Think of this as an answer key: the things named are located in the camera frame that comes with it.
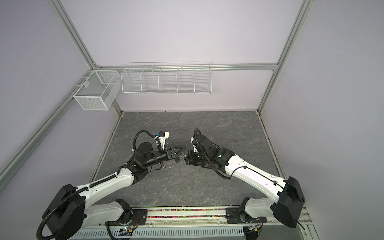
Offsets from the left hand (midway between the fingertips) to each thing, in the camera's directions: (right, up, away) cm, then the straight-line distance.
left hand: (185, 150), depth 73 cm
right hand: (-1, -5, 0) cm, 5 cm away
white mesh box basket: (-60, +36, +27) cm, 75 cm away
